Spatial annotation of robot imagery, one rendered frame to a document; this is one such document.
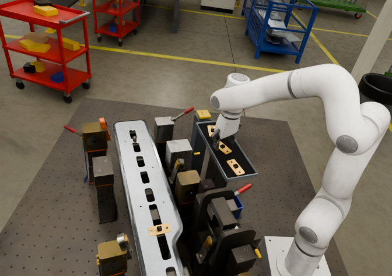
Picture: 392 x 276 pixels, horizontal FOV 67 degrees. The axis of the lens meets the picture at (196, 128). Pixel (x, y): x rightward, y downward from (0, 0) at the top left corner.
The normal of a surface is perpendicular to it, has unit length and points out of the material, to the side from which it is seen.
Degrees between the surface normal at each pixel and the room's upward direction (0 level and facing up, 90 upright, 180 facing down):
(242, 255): 0
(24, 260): 0
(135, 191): 0
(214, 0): 90
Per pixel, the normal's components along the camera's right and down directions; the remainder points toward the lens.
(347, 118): -0.66, -0.40
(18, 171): 0.13, -0.79
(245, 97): -0.10, 0.26
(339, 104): -0.78, -0.22
